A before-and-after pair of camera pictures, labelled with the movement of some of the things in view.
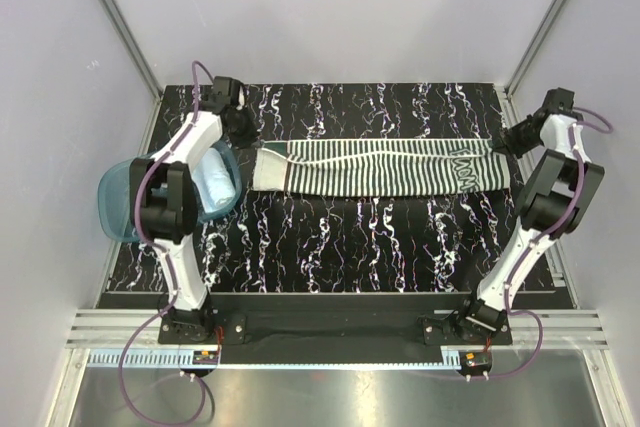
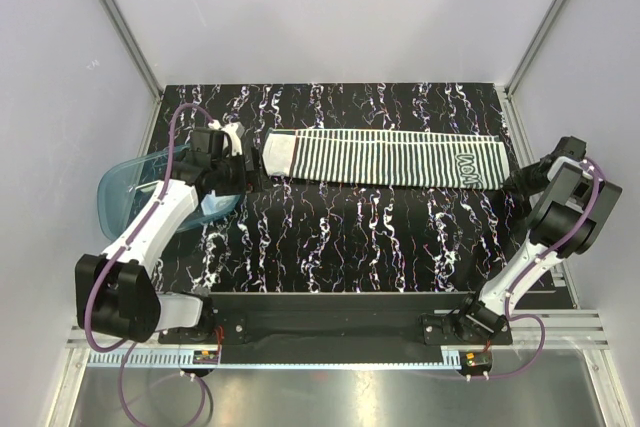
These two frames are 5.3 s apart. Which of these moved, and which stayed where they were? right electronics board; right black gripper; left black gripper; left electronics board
Moved: left black gripper; right black gripper
Stayed: right electronics board; left electronics board
